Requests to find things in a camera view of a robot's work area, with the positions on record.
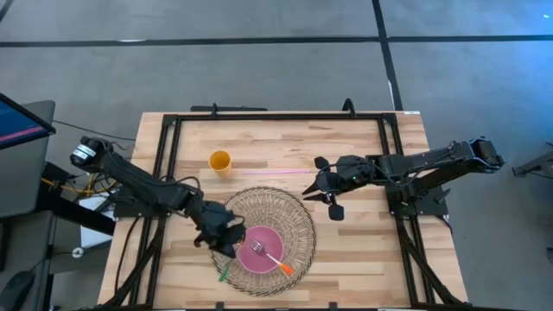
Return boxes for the pink drinking straw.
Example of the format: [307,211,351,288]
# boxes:
[240,168,312,176]

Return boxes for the yellow-orange plastic cup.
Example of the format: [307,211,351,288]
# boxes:
[207,149,233,180]

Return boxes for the round woven straw placemat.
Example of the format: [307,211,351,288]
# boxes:
[209,186,318,298]

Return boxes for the white box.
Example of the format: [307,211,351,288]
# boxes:
[79,195,116,250]

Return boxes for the thin black floor cable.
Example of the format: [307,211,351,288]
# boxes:
[53,119,137,143]

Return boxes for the black computer mouse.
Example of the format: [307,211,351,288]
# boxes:
[0,270,36,311]

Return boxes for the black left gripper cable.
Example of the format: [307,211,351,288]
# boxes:
[160,174,205,196]

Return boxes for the black computer monitor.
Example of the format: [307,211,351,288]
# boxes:
[0,92,58,151]

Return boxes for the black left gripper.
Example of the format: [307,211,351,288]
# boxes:
[193,200,247,260]

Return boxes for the fork with orange handle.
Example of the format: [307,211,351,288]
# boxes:
[249,238,296,278]

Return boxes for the black desk beam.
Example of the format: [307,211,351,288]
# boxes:
[35,161,117,238]

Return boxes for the black tripod stand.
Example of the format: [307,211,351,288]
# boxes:
[511,149,553,180]

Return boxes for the pink plastic bowl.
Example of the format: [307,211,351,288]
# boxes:
[236,225,285,275]

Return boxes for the utensil with green handle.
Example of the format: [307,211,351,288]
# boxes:
[218,258,234,283]

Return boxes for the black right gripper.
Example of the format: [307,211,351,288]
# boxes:
[302,155,378,222]

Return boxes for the yellow cable bundle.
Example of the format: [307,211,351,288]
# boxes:
[40,173,119,197]

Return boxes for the black metal table frame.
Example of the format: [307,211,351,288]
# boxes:
[98,111,471,311]

